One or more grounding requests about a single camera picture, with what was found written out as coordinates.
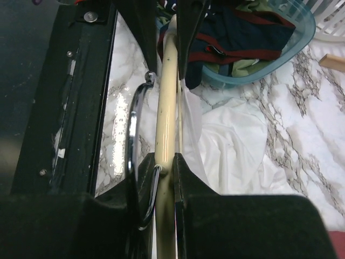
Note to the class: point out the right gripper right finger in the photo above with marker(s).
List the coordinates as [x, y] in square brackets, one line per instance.
[210, 225]

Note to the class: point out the cream wooden hanger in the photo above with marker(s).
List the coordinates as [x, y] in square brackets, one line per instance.
[161, 204]

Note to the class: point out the wooden clothes rack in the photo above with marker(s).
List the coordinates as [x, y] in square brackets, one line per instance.
[333, 62]

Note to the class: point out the white tank top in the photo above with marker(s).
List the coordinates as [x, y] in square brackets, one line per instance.
[225, 147]

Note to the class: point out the pile of dark clothes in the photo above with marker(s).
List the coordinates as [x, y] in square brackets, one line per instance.
[236, 39]

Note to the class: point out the red graphic tank top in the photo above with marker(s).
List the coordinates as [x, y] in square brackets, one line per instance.
[338, 242]

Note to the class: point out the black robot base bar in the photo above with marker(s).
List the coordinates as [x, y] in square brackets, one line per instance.
[55, 68]

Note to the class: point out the clear blue plastic bin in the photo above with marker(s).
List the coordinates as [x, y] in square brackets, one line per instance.
[295, 12]

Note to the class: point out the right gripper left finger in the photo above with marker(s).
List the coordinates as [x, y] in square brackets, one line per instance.
[37, 224]

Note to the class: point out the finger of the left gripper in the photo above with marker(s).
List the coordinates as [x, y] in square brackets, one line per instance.
[190, 15]
[139, 16]

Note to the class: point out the white plastic laundry basket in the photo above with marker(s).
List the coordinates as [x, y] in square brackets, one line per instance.
[329, 18]

